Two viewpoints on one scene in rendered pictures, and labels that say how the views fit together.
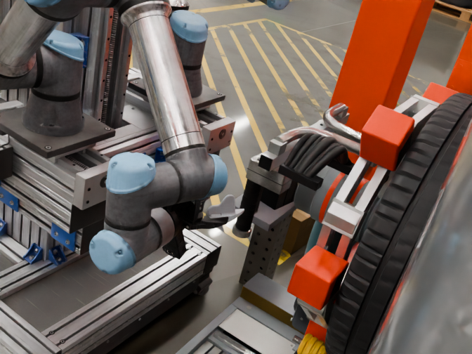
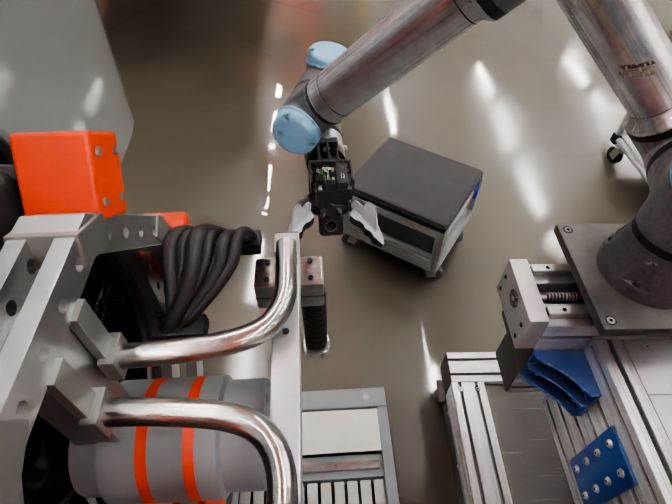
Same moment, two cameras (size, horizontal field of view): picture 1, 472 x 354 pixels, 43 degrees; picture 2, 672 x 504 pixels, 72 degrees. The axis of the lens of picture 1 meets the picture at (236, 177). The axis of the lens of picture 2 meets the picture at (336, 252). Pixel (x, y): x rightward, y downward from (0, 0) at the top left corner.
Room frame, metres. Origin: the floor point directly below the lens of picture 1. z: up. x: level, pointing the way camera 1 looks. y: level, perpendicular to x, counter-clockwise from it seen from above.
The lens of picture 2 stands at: (1.51, -0.20, 1.42)
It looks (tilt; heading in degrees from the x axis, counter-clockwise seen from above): 49 degrees down; 151
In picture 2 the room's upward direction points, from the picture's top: straight up
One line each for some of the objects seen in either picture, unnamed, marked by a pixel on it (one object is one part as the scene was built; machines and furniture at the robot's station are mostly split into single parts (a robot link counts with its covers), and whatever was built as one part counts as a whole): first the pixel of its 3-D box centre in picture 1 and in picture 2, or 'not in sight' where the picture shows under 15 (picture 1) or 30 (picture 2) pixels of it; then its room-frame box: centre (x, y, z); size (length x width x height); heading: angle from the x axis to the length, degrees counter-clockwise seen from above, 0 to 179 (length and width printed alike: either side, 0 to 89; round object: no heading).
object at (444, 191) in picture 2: not in sight; (410, 209); (0.52, 0.69, 0.17); 0.43 x 0.36 x 0.34; 28
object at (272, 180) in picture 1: (270, 172); (290, 281); (1.15, -0.07, 0.93); 0.09 x 0.05 x 0.05; 64
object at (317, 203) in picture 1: (345, 201); (183, 436); (1.25, -0.26, 0.85); 0.21 x 0.14 x 0.14; 64
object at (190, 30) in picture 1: (186, 36); not in sight; (1.78, 0.25, 0.98); 0.13 x 0.12 x 0.14; 38
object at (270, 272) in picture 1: (267, 241); not in sight; (1.97, -0.18, 0.21); 0.10 x 0.10 x 0.42; 64
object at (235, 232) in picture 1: (248, 204); (315, 321); (1.17, -0.04, 0.83); 0.04 x 0.04 x 0.16
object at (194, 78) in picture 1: (180, 73); not in sight; (1.78, 0.25, 0.87); 0.15 x 0.15 x 0.10
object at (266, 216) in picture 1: (277, 196); not in sight; (1.94, -0.17, 0.44); 0.43 x 0.17 x 0.03; 154
